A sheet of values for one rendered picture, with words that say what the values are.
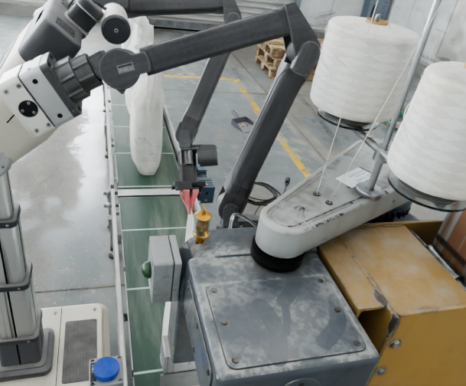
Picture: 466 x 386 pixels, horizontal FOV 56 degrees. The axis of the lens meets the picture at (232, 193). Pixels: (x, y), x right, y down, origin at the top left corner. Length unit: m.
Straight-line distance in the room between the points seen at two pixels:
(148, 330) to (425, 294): 1.28
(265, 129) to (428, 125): 0.44
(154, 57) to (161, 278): 0.44
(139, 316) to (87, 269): 0.84
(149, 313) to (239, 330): 1.31
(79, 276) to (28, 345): 0.88
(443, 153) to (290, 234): 0.24
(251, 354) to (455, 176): 0.35
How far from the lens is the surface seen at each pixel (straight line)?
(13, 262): 1.58
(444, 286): 0.84
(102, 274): 2.63
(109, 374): 1.16
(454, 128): 0.61
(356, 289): 0.74
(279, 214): 0.71
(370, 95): 0.80
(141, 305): 1.94
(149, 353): 1.79
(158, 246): 0.74
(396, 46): 0.80
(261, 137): 0.97
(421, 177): 0.63
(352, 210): 0.78
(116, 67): 0.91
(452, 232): 0.91
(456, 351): 0.91
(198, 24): 8.35
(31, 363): 1.91
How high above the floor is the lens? 1.81
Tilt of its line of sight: 32 degrees down
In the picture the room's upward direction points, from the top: 9 degrees clockwise
